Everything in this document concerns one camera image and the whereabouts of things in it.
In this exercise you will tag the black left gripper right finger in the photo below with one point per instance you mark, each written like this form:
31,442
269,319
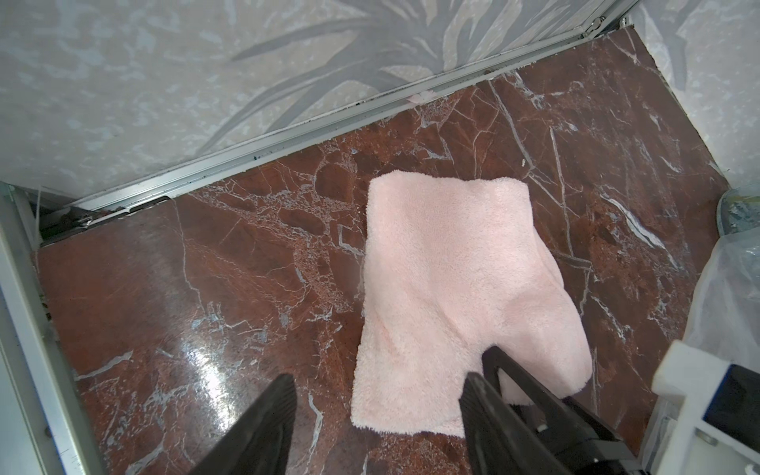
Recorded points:
498,441

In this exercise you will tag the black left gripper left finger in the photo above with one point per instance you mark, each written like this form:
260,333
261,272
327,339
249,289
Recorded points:
260,441

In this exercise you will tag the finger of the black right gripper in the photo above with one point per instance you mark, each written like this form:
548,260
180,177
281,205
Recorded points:
581,441

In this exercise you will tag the pink fluffy towel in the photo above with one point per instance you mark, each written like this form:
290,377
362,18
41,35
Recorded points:
451,268

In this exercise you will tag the clear plastic vacuum bag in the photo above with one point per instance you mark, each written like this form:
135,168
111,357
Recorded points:
724,315

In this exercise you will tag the aluminium frame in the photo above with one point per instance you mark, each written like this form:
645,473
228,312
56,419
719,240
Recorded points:
111,106

